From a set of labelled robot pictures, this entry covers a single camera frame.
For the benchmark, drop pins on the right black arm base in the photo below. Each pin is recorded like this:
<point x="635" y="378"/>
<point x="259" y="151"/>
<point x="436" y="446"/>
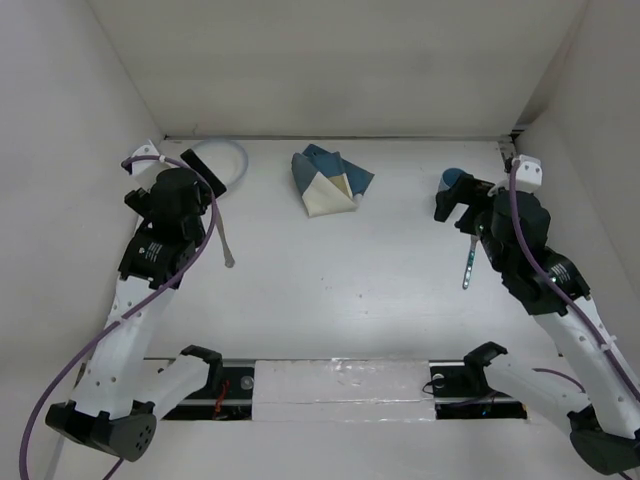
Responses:
<point x="458" y="397"/>

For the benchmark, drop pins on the white blue-rimmed plate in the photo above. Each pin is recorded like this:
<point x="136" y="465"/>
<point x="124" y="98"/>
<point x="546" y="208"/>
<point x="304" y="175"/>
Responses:
<point x="227" y="159"/>

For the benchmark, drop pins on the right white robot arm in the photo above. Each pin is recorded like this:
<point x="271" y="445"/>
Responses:
<point x="602" y="420"/>

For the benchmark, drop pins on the silver fork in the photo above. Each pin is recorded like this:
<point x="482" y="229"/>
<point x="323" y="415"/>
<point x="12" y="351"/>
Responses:
<point x="469" y="262"/>

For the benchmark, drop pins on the silver knife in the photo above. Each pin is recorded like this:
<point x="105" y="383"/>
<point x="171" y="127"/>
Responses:
<point x="228" y="256"/>

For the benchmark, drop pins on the blue cup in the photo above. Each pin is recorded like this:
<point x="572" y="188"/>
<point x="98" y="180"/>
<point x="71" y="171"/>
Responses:
<point x="448" y="178"/>

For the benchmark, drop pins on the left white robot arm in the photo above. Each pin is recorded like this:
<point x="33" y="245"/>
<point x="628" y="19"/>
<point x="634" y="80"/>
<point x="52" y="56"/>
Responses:
<point x="111" y="409"/>

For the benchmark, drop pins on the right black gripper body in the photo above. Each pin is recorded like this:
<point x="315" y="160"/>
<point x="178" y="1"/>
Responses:
<point x="479" y="217"/>

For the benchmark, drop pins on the blue beige cloth placemat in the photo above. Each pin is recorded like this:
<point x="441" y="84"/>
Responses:
<point x="327" y="183"/>

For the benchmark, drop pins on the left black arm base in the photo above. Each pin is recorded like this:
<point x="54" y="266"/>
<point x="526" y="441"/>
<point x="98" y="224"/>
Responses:
<point x="230" y="400"/>

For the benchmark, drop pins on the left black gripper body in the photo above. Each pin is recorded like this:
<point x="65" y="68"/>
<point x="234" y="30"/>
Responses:
<point x="141" y="198"/>

